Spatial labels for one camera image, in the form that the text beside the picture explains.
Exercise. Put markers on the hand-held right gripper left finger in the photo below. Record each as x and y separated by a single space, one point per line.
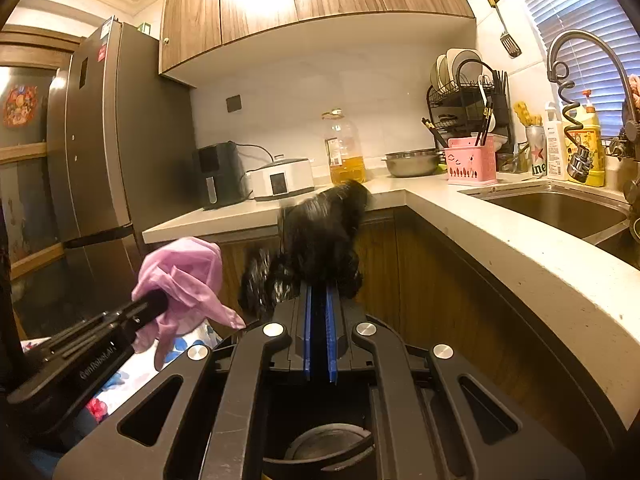
307 332

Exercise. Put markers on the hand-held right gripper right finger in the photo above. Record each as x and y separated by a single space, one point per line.
331 332

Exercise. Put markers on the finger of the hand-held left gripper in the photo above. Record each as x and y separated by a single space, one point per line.
150 306

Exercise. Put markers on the pink plastic bag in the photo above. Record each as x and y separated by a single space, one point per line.
185 270

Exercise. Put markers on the black plastic bag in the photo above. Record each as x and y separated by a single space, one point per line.
320 230

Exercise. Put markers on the blue floral tablecloth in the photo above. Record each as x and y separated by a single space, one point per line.
202 332

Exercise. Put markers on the wooden lower cabinets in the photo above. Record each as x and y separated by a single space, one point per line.
450 300

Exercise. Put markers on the wooden cabinets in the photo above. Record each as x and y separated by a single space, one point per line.
300 5
450 300

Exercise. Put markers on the dark coffee maker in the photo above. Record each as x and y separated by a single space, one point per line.
217 175

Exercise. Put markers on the white rice cooker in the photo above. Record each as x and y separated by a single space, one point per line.
280 177

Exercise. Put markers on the grey refrigerator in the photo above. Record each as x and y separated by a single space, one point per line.
125 135

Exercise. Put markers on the cooking oil bottle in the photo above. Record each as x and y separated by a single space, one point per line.
345 155

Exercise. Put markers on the steel basin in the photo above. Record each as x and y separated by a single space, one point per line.
412 162

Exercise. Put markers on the wooden glass door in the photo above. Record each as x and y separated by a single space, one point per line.
25 160

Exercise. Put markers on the pink utensil holder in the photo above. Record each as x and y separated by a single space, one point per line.
470 162

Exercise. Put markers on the red door decoration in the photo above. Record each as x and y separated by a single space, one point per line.
21 104

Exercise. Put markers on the glass container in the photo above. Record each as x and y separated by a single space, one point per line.
510 164

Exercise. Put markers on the steel sink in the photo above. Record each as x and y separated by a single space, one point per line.
555 212

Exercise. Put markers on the black chopsticks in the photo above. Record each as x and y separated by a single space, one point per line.
482 125

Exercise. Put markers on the black dish rack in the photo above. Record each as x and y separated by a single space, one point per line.
467 107

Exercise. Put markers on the beer can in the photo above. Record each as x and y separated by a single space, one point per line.
536 155

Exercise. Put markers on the green box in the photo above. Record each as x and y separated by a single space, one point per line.
146 28

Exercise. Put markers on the white plate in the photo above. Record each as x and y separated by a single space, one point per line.
465 62
440 72

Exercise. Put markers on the white detergent bottle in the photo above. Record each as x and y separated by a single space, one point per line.
555 145

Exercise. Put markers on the yellow sponge brush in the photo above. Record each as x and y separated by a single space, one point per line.
526 114

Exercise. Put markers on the yellow dish soap bottle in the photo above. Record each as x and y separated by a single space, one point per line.
592 150

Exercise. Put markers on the wooden upper cabinets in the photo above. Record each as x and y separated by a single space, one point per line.
300 5

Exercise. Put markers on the hanging slotted spatula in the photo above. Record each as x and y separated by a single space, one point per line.
510 45

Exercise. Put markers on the steel spring faucet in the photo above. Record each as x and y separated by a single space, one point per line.
575 40

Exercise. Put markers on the window blinds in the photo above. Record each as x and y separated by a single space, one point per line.
575 5

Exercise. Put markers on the dark wall socket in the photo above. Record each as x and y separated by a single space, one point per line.
234 104

